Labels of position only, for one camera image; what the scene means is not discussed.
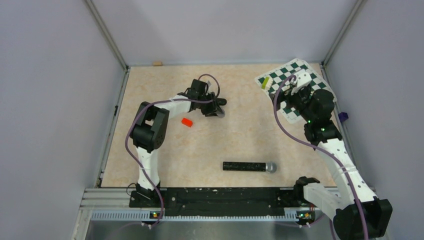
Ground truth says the purple small object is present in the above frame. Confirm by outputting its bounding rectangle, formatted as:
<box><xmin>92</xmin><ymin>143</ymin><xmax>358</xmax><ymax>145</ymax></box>
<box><xmin>338</xmin><ymin>112</ymin><xmax>349</xmax><ymax>123</ymax></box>

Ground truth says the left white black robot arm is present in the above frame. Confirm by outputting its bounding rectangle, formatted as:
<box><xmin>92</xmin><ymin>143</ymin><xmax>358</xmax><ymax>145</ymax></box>
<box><xmin>126</xmin><ymin>79</ymin><xmax>227</xmax><ymax>207</ymax></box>

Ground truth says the grey oval charging case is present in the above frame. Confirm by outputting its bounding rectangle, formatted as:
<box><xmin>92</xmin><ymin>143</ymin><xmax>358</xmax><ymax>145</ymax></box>
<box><xmin>216</xmin><ymin>111</ymin><xmax>226</xmax><ymax>118</ymax></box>

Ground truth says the green white chessboard mat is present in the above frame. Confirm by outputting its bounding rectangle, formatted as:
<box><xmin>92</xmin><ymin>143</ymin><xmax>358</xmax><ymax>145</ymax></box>
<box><xmin>254</xmin><ymin>58</ymin><xmax>338</xmax><ymax>125</ymax></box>

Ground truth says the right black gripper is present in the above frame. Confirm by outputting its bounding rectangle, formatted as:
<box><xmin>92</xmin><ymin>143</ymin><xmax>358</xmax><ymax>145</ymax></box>
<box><xmin>269</xmin><ymin>83</ymin><xmax>315</xmax><ymax>123</ymax></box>

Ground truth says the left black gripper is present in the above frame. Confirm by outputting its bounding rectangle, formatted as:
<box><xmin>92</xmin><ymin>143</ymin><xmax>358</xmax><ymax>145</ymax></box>
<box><xmin>198</xmin><ymin>92</ymin><xmax>223</xmax><ymax>117</ymax></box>

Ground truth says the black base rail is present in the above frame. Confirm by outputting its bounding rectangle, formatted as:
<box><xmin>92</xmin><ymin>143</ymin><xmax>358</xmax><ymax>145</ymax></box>
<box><xmin>129</xmin><ymin>187</ymin><xmax>302</xmax><ymax>217</ymax></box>

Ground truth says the black microphone silver head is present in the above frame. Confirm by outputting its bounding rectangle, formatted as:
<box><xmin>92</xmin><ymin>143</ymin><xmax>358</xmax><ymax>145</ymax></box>
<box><xmin>222</xmin><ymin>161</ymin><xmax>277</xmax><ymax>174</ymax></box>

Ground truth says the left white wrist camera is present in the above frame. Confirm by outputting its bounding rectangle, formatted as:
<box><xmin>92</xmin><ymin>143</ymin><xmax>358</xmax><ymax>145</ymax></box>
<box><xmin>202</xmin><ymin>80</ymin><xmax>212</xmax><ymax>92</ymax></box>

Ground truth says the purple cable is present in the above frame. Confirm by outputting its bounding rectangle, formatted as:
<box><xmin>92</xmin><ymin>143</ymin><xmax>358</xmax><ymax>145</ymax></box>
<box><xmin>273</xmin><ymin>74</ymin><xmax>369</xmax><ymax>240</ymax></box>
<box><xmin>124</xmin><ymin>73</ymin><xmax>221</xmax><ymax>229</ymax></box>

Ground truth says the black earbud charging case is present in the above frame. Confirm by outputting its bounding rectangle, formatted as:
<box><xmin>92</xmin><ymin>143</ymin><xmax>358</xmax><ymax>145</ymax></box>
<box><xmin>216</xmin><ymin>98</ymin><xmax>227</xmax><ymax>106</ymax></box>

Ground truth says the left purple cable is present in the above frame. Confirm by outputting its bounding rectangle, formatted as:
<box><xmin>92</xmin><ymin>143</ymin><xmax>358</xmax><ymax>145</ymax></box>
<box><xmin>124</xmin><ymin>73</ymin><xmax>221</xmax><ymax>229</ymax></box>

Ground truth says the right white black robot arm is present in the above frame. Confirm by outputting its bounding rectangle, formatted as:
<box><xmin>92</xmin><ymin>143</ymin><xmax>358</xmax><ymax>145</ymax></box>
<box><xmin>269</xmin><ymin>84</ymin><xmax>393</xmax><ymax>240</ymax></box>

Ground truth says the small wooden block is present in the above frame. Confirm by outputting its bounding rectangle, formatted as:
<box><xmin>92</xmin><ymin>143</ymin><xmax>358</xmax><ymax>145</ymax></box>
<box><xmin>152</xmin><ymin>61</ymin><xmax>163</xmax><ymax>67</ymax></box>

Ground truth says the red rectangular block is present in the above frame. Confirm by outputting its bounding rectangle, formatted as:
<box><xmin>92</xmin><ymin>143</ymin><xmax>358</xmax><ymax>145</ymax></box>
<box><xmin>181</xmin><ymin>117</ymin><xmax>194</xmax><ymax>128</ymax></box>

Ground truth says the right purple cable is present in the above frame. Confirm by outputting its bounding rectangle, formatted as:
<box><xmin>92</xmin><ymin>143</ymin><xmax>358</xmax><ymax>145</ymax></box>
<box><xmin>273</xmin><ymin>74</ymin><xmax>369</xmax><ymax>240</ymax></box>

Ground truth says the green white block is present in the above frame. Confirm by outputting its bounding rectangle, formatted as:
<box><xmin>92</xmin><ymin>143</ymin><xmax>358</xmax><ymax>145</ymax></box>
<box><xmin>261</xmin><ymin>76</ymin><xmax>270</xmax><ymax>91</ymax></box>

